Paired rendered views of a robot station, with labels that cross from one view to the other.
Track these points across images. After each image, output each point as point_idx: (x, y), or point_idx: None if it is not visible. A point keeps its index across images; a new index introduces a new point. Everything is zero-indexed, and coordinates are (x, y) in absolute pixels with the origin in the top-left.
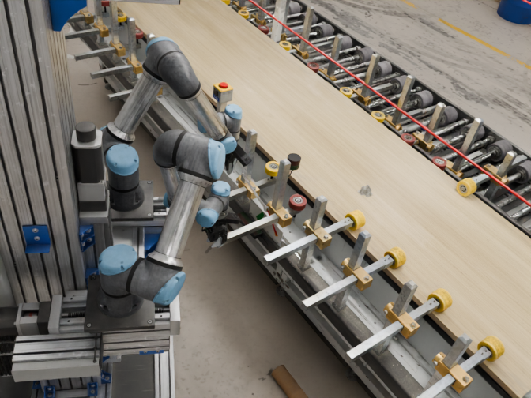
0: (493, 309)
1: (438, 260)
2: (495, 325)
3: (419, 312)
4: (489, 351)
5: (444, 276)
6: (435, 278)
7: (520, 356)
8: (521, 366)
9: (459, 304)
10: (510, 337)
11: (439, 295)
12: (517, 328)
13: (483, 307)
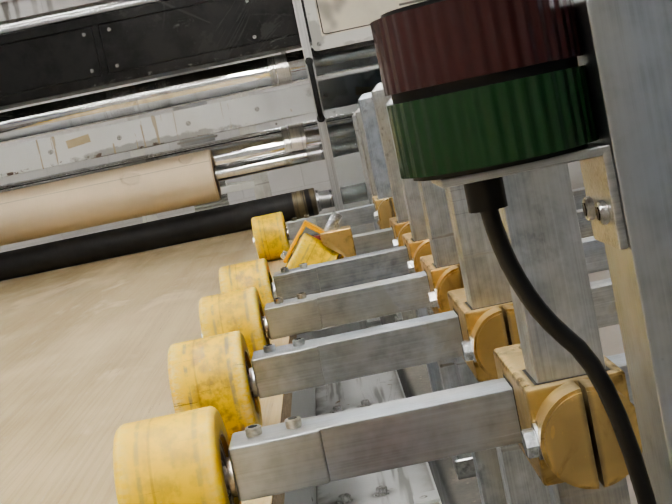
0: (65, 387)
1: (1, 461)
2: (130, 366)
3: (372, 283)
4: (276, 272)
5: (72, 428)
6: (115, 423)
7: (171, 338)
8: (197, 329)
9: (155, 384)
10: (132, 356)
11: (248, 288)
12: (76, 369)
13: (90, 387)
